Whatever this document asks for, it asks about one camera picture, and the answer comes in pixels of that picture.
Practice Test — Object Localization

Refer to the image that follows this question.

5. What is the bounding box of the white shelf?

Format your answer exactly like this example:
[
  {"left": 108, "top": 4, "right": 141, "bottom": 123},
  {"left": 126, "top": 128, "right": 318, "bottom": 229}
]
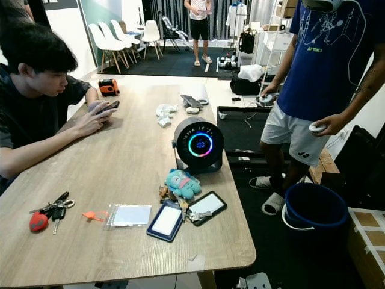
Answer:
[{"left": 255, "top": 18, "right": 299, "bottom": 80}]

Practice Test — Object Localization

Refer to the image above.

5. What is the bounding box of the red key fob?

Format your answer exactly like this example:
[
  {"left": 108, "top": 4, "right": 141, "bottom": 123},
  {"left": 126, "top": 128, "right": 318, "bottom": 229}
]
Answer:
[{"left": 29, "top": 211, "right": 49, "bottom": 233}]

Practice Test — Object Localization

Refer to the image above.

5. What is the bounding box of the white chair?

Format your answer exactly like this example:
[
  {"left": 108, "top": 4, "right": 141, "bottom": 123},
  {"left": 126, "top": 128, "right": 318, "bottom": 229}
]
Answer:
[
  {"left": 98, "top": 22, "right": 129, "bottom": 66},
  {"left": 109, "top": 20, "right": 140, "bottom": 61},
  {"left": 88, "top": 23, "right": 116, "bottom": 74},
  {"left": 141, "top": 20, "right": 162, "bottom": 61}
]

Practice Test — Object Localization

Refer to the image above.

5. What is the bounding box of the seated person in dark shirt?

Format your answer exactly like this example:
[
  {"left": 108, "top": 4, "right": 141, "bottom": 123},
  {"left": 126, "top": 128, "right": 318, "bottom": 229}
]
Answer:
[{"left": 0, "top": 21, "right": 120, "bottom": 196}]

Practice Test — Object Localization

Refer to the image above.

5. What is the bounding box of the black rug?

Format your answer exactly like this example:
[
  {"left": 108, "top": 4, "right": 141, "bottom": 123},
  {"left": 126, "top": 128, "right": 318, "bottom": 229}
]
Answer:
[{"left": 102, "top": 45, "right": 236, "bottom": 78}]

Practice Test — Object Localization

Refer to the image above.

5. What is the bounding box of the large black bag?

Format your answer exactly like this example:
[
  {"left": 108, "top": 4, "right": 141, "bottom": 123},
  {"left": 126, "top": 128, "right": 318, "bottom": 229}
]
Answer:
[{"left": 334, "top": 125, "right": 385, "bottom": 209}]

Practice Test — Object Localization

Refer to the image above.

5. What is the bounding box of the wooden crate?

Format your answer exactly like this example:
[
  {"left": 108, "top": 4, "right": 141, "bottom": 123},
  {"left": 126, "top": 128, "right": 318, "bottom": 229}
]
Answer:
[{"left": 346, "top": 208, "right": 385, "bottom": 289}]

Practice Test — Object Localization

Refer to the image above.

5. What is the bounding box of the standing person in blue shirt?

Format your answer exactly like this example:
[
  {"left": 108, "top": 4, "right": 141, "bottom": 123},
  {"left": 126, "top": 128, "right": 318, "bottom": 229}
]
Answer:
[{"left": 250, "top": 0, "right": 385, "bottom": 216}]

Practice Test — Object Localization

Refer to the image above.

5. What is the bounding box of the black wallet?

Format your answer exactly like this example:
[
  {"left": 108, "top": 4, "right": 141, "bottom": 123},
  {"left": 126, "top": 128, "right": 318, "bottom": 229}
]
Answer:
[{"left": 180, "top": 94, "right": 204, "bottom": 110}]

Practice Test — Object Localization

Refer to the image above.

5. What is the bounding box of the black duffel bag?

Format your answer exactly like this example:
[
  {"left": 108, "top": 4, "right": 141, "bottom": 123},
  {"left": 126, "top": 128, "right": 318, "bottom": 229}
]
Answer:
[{"left": 230, "top": 73, "right": 263, "bottom": 96}]

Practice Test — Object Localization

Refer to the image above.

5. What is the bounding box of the black treadmill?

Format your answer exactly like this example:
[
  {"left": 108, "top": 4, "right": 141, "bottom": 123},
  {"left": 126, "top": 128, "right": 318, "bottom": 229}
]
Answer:
[{"left": 217, "top": 105, "right": 283, "bottom": 164}]

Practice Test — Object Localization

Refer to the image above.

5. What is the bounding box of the person in white shirt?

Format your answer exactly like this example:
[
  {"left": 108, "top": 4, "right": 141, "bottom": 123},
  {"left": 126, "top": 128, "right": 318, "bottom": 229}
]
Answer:
[{"left": 184, "top": 0, "right": 214, "bottom": 66}]

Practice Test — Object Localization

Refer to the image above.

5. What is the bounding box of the dark blue bucket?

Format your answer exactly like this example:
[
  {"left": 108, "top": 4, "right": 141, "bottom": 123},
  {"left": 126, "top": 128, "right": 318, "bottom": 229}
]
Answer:
[{"left": 282, "top": 182, "right": 350, "bottom": 239}]

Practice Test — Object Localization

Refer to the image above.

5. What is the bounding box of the orange and black device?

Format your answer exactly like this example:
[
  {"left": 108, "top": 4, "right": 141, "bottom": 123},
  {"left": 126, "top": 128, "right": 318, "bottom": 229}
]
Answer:
[{"left": 98, "top": 79, "right": 120, "bottom": 98}]

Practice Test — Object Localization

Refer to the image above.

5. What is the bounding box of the orange tag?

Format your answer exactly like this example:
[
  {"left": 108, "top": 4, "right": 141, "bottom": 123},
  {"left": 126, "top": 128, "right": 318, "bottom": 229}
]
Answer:
[{"left": 82, "top": 210, "right": 109, "bottom": 222}]

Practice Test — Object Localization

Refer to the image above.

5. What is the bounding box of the brass key bunch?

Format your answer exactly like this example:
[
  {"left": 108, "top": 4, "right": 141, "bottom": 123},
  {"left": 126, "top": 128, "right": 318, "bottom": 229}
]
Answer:
[{"left": 159, "top": 184, "right": 173, "bottom": 201}]

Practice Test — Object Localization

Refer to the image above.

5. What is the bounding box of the white plastic bag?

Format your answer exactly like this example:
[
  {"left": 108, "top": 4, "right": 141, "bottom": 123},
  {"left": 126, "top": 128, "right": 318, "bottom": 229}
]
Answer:
[{"left": 238, "top": 64, "right": 265, "bottom": 83}]

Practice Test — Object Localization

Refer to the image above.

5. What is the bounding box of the light wooden table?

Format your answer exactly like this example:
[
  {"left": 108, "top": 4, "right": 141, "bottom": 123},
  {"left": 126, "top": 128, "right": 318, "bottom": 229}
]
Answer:
[{"left": 0, "top": 82, "right": 257, "bottom": 289}]

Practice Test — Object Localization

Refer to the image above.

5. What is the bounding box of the crumpled white tissue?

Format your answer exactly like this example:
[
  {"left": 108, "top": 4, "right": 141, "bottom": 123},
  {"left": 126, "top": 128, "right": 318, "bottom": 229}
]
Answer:
[{"left": 155, "top": 104, "right": 179, "bottom": 128}]

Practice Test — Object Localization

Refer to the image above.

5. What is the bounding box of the blue card holder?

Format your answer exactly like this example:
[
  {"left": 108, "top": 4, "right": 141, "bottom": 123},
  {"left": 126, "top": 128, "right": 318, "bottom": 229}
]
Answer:
[{"left": 147, "top": 200, "right": 185, "bottom": 243}]

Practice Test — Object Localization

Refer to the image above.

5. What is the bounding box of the black card holder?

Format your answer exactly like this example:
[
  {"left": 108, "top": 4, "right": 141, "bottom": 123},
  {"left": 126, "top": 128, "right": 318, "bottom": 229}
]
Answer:
[{"left": 186, "top": 191, "right": 227, "bottom": 227}]

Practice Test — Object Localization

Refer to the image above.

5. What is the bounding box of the black backpack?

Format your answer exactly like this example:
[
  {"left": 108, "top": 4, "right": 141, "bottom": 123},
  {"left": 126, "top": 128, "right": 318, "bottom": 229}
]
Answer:
[{"left": 239, "top": 29, "right": 257, "bottom": 55}]

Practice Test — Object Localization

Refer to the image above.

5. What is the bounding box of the round black ring-light speaker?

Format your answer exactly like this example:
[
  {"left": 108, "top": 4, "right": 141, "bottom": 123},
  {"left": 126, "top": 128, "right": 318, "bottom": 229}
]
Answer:
[{"left": 173, "top": 116, "right": 224, "bottom": 175}]

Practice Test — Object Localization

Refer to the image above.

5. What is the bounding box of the black car key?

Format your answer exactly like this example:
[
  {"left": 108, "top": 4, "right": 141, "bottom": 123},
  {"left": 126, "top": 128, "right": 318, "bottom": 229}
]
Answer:
[{"left": 52, "top": 204, "right": 67, "bottom": 235}]

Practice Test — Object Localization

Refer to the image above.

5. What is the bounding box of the clear plastic card holder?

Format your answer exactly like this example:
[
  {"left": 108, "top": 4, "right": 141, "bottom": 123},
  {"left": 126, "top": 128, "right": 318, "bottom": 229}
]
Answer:
[{"left": 105, "top": 204, "right": 152, "bottom": 230}]

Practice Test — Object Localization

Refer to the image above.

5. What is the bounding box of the teal plush keychain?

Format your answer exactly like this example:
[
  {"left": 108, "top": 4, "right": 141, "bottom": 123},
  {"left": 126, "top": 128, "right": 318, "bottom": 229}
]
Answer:
[{"left": 164, "top": 169, "right": 202, "bottom": 200}]

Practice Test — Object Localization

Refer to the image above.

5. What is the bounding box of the black smartphone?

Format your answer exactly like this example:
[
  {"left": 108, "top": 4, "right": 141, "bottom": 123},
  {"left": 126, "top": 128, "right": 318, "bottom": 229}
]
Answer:
[{"left": 103, "top": 100, "right": 120, "bottom": 116}]

